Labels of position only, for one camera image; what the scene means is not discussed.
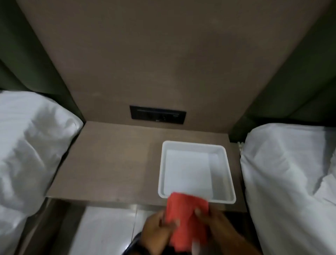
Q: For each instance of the person's right hand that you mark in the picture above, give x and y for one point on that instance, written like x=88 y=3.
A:
x=220 y=233

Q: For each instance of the person's left hand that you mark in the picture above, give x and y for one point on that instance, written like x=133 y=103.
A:
x=156 y=231

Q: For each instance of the person's left thumb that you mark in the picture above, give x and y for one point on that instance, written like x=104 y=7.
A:
x=172 y=225

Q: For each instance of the person's right thumb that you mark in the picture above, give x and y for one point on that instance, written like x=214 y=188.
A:
x=200 y=214

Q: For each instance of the red cloth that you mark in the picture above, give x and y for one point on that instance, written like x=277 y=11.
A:
x=185 y=218

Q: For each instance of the person's right forearm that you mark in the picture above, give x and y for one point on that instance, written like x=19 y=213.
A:
x=242 y=247

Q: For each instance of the white square plastic tray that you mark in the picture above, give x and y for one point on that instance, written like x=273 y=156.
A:
x=227 y=173

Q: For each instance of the white bed duvet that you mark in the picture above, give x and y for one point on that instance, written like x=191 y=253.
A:
x=286 y=189

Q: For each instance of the white pillow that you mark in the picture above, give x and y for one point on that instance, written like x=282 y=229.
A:
x=31 y=152

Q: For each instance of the green padded headboard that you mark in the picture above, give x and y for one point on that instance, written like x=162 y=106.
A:
x=301 y=92
x=28 y=47

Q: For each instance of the black wall socket panel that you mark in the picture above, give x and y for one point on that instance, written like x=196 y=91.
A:
x=157 y=114

